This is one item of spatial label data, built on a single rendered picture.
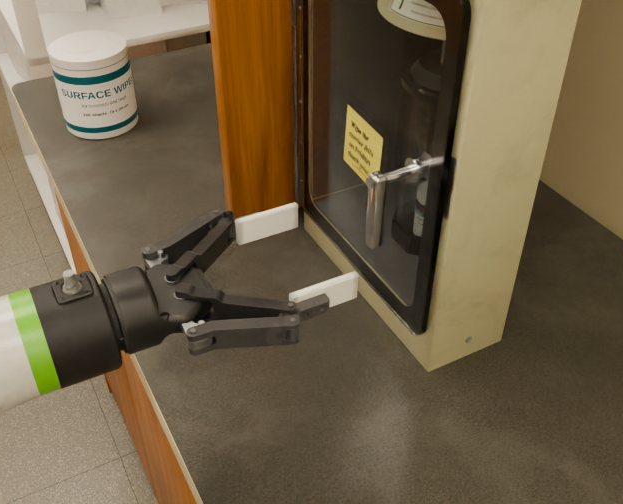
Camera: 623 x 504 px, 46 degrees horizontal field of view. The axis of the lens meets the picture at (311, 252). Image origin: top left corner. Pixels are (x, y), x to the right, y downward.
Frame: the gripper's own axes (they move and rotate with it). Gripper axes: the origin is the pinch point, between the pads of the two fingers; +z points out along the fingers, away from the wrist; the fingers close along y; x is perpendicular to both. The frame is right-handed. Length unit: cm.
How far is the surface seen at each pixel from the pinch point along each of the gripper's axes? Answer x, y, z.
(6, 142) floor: 116, 247, -15
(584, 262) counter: 19.5, 1.4, 44.4
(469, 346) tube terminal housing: 18.1, -5.2, 19.1
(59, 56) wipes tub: 6, 70, -10
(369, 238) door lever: 0.6, -0.2, 6.8
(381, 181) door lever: -6.6, -0.6, 7.4
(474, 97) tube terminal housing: -16.2, -5.0, 13.4
